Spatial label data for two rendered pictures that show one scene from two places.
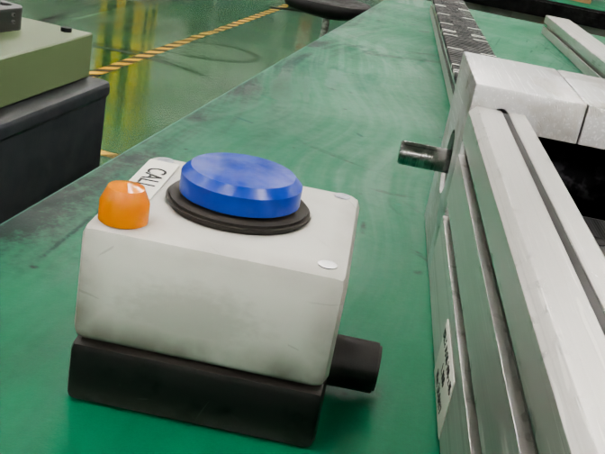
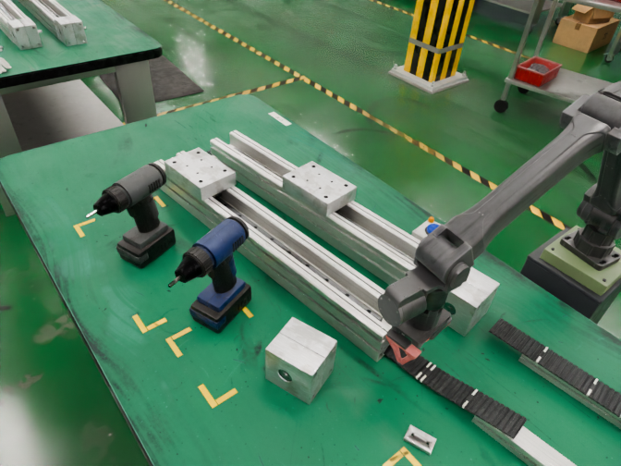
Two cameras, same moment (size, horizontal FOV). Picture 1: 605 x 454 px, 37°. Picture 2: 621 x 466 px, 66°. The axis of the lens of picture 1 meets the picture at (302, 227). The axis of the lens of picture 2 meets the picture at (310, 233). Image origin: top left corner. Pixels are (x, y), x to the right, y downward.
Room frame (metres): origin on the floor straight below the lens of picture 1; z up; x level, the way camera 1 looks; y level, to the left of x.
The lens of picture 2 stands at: (0.62, -0.89, 1.59)
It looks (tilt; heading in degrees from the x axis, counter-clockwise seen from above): 41 degrees down; 129
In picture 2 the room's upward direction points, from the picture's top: 4 degrees clockwise
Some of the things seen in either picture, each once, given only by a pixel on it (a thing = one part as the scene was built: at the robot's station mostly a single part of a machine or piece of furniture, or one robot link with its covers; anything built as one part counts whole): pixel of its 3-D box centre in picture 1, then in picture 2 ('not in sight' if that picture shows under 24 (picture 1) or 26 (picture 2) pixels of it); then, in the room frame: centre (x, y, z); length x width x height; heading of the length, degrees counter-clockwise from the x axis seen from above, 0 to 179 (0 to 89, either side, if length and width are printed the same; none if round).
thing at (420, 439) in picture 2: not in sight; (420, 439); (0.53, -0.43, 0.78); 0.05 x 0.03 x 0.01; 11
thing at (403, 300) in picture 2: not in sight; (420, 286); (0.42, -0.35, 1.03); 0.12 x 0.09 x 0.12; 75
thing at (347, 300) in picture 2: not in sight; (263, 238); (-0.01, -0.29, 0.82); 0.80 x 0.10 x 0.09; 178
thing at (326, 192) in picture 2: not in sight; (318, 191); (-0.01, -0.10, 0.87); 0.16 x 0.11 x 0.07; 178
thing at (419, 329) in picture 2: not in sight; (424, 312); (0.43, -0.31, 0.94); 0.10 x 0.07 x 0.07; 88
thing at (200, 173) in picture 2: not in sight; (200, 177); (-0.26, -0.27, 0.87); 0.16 x 0.11 x 0.07; 178
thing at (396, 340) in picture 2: not in sight; (408, 343); (0.43, -0.33, 0.86); 0.07 x 0.07 x 0.09; 88
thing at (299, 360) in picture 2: not in sight; (304, 355); (0.29, -0.47, 0.83); 0.11 x 0.10 x 0.10; 100
